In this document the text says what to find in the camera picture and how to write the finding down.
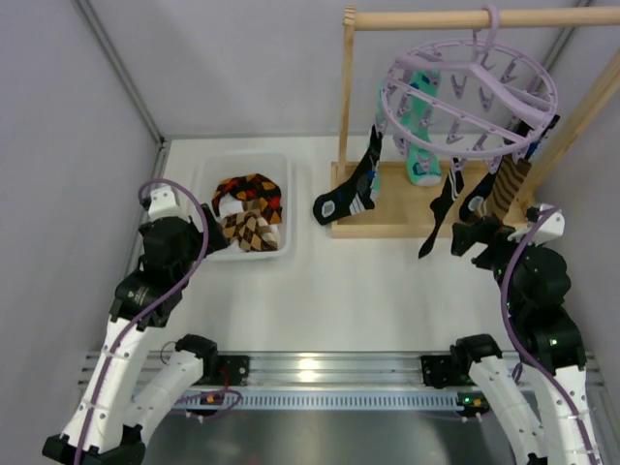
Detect wooden hanger rack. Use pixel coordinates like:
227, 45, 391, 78
331, 5, 619, 246

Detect black blue sport sock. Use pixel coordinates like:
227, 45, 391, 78
312, 125, 383, 226

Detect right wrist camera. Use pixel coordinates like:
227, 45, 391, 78
526, 203, 566, 245

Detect lilac round clip hanger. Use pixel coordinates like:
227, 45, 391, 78
375, 4, 558, 171

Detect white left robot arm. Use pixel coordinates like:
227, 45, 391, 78
43, 203, 218, 464

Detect black blue sock right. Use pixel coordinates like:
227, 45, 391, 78
458, 172, 497, 224

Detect orange argyle socks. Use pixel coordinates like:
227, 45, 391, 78
211, 173, 283, 253

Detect black white striped sock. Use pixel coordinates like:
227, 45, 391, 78
418, 159, 464, 259

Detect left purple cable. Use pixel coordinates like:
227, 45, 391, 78
72, 178, 212, 465

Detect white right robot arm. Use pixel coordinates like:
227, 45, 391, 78
449, 211, 603, 464

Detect brown striped sock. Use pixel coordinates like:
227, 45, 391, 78
485, 156, 532, 220

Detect green sock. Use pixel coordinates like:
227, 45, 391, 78
398, 72, 442, 187

